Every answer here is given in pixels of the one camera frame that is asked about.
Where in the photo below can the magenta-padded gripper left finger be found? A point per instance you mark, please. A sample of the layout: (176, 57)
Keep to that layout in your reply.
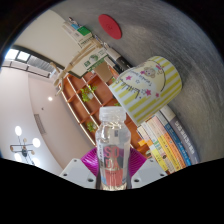
(76, 171)

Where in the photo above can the tan chair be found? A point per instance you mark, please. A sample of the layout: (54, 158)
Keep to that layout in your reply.
(103, 71)

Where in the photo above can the orange wooden shelf unit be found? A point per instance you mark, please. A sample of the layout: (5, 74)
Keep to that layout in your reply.
(78, 96)

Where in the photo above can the grey curtain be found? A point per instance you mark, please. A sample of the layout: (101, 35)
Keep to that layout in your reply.
(40, 66)

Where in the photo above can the window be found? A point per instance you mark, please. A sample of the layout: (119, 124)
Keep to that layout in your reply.
(16, 55)

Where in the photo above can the stack of white flat boxes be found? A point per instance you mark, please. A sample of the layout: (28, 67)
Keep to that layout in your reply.
(73, 33)

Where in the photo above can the stack of black books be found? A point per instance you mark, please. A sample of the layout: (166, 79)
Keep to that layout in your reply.
(116, 56)

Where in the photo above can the yellow striped white mug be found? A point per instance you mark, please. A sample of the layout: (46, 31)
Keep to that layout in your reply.
(146, 90)

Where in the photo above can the flat round red coaster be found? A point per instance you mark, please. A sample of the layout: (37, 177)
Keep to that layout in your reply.
(110, 26)

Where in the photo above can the branched ceiling lamp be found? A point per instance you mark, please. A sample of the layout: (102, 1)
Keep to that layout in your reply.
(25, 146)

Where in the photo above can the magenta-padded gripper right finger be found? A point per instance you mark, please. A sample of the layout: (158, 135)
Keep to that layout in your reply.
(148, 171)

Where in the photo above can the stack of colourful books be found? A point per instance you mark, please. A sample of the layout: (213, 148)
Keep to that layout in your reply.
(170, 146)

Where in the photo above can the recessed ceiling light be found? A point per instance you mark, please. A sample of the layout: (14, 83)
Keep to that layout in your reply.
(50, 98)

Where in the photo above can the small green and white box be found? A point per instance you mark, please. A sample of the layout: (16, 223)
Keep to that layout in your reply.
(84, 32)

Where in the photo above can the tall green and white carton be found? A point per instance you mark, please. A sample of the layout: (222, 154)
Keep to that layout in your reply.
(95, 60)

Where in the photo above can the ceiling air vent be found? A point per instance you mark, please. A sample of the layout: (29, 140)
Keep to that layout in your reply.
(39, 124)

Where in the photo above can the clear bottle with red label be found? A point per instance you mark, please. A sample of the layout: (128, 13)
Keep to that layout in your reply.
(112, 160)

